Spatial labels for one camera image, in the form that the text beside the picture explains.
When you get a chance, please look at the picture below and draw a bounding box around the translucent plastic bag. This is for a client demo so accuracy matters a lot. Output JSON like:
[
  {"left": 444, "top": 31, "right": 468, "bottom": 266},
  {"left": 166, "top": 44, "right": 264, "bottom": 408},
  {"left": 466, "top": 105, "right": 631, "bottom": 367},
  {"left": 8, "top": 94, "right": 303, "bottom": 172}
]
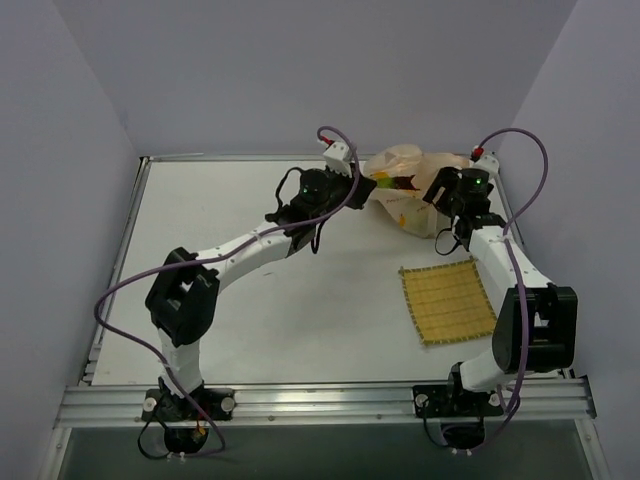
[{"left": 362, "top": 144, "right": 470, "bottom": 238}]

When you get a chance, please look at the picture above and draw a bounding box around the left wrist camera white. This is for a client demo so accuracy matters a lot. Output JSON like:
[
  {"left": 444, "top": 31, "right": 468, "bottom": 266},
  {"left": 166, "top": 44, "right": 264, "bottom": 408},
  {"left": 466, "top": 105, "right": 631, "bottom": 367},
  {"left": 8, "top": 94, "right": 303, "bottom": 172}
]
[{"left": 323, "top": 141, "right": 353, "bottom": 178}]

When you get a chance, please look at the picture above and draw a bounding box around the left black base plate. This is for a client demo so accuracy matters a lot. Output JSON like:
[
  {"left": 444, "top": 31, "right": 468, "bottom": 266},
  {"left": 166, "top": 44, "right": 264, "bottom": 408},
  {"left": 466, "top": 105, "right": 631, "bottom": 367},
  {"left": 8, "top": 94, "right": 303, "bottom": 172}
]
[{"left": 141, "top": 386, "right": 236, "bottom": 422}]

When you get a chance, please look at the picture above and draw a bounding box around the aluminium front rail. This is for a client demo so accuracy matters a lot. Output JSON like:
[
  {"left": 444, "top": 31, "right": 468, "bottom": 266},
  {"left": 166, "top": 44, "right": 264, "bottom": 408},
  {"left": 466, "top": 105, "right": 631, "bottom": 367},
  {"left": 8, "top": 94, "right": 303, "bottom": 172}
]
[{"left": 54, "top": 378, "right": 596, "bottom": 428}]

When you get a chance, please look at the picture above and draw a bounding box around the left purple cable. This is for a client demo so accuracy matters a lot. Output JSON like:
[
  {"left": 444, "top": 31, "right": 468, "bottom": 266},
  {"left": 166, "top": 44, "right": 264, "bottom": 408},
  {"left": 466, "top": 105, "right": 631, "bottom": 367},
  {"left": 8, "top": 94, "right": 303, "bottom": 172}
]
[{"left": 93, "top": 124, "right": 361, "bottom": 457}]

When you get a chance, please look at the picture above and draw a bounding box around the red fake fruit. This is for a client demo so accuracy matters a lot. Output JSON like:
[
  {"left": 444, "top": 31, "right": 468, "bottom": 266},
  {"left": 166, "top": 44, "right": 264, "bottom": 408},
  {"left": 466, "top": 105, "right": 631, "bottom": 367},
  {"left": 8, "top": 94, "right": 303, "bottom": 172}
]
[{"left": 392, "top": 176, "right": 416, "bottom": 191}]

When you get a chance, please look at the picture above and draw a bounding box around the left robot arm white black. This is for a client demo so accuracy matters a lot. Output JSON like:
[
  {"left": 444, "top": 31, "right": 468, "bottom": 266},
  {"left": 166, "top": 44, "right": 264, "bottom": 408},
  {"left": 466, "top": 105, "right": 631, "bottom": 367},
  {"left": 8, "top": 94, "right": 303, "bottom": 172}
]
[{"left": 145, "top": 167, "right": 376, "bottom": 419}]

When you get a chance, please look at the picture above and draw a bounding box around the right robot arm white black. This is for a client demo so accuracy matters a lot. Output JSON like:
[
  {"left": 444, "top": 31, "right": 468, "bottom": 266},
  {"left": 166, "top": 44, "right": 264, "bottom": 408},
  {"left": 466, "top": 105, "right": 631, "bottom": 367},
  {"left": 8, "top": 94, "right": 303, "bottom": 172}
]
[{"left": 423, "top": 167, "right": 578, "bottom": 413}]

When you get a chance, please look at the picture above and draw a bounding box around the yellow woven bamboo mat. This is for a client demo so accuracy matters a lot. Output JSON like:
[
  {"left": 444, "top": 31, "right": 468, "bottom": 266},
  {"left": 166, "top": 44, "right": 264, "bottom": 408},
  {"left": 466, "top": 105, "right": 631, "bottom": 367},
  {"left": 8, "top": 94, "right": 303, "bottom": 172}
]
[{"left": 399, "top": 259, "right": 497, "bottom": 346}]

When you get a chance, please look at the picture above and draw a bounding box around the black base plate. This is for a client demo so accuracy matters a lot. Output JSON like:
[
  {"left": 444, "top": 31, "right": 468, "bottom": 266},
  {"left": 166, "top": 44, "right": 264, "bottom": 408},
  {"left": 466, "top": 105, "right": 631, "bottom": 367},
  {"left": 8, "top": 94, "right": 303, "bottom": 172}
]
[
  {"left": 141, "top": 386, "right": 236, "bottom": 422},
  {"left": 412, "top": 383, "right": 504, "bottom": 419}
]

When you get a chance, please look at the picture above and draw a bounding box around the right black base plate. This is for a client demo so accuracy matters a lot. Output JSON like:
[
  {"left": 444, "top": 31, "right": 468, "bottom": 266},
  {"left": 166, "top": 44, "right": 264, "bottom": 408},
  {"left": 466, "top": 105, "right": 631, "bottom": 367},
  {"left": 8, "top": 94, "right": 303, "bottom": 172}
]
[{"left": 412, "top": 383, "right": 504, "bottom": 419}]

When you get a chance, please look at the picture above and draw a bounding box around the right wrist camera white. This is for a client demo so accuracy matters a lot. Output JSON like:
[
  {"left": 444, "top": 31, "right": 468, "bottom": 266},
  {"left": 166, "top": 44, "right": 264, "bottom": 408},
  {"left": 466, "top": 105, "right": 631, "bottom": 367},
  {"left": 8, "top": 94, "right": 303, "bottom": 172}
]
[{"left": 470, "top": 146, "right": 500, "bottom": 180}]

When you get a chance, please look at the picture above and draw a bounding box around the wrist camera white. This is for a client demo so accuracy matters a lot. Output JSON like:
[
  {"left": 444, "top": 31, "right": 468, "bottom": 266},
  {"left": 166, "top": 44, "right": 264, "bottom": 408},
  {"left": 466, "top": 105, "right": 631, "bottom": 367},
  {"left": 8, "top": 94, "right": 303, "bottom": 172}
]
[
  {"left": 470, "top": 146, "right": 500, "bottom": 180},
  {"left": 323, "top": 141, "right": 353, "bottom": 178}
]

